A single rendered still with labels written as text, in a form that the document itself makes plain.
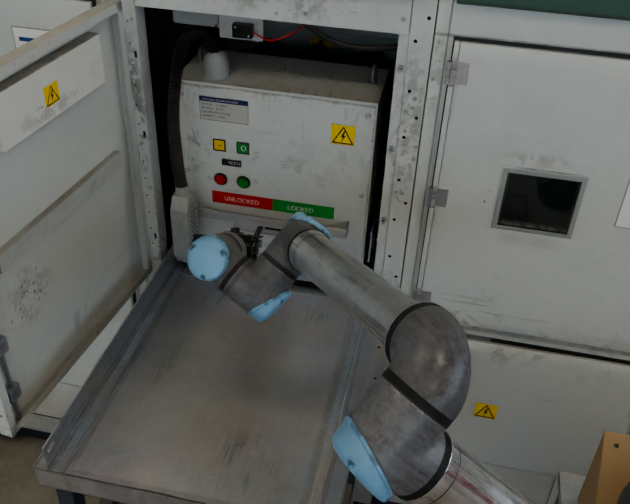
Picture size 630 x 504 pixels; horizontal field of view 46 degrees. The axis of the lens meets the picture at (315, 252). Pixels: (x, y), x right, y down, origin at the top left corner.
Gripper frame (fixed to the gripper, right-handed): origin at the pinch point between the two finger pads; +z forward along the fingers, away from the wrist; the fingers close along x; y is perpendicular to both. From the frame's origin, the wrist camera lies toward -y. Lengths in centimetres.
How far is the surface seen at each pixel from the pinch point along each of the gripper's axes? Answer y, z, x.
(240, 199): -3.0, 4.6, 10.6
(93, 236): -32.4, -15.1, -2.0
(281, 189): 7.8, 2.3, 14.7
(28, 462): -76, 46, -91
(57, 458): -22, -44, -44
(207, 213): -10.7, 2.7, 6.0
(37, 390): -35, -29, -37
